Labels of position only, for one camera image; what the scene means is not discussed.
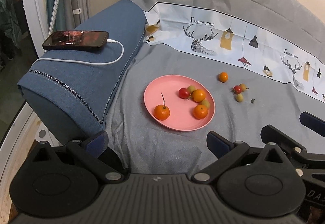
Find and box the large orange mandarin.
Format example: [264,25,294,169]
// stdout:
[193,104,209,120]

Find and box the yellow longan front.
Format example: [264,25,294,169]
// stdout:
[235,93,244,102]

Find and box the red cherry tomato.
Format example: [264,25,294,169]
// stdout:
[232,85,242,95]
[179,88,191,99]

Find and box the yellow longan with stem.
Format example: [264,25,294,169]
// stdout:
[240,83,248,92]

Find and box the orange mandarin with stem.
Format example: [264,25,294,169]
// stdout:
[154,93,170,121]

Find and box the pink round plate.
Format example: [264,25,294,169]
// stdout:
[144,74,215,132]

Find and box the blue sofa armrest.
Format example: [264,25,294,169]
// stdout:
[18,0,146,144]

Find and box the grey printed sofa cover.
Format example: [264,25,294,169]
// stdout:
[106,0,324,174]

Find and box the black smartphone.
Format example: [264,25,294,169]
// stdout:
[42,31,109,52]

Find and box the white charging cable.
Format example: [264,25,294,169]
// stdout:
[31,39,125,68]

